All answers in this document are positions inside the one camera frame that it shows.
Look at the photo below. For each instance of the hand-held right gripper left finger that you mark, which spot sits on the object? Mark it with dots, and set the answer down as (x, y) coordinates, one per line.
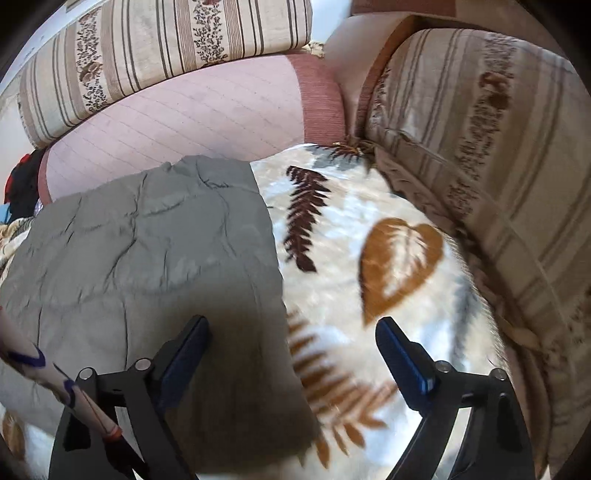
(182, 364)

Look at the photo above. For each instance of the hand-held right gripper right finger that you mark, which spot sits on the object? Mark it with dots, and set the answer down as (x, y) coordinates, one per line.
(401, 360)

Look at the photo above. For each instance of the grey-green quilted hooded jacket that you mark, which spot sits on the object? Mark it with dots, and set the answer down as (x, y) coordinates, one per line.
(138, 258)

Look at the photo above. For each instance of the pile of dark clothes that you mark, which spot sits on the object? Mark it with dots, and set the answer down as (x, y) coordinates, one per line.
(23, 184)

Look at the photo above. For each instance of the cream leaf-print blanket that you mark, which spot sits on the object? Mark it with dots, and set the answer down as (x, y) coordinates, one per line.
(332, 286)

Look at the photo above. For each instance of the pink quilted bolster cushion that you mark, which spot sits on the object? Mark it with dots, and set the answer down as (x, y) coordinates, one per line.
(184, 120)

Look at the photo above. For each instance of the striped floral sofa cushion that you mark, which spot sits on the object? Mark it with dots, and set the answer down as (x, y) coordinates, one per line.
(138, 46)
(508, 138)

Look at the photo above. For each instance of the pink sofa armrest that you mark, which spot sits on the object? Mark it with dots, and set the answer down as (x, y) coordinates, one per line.
(351, 55)

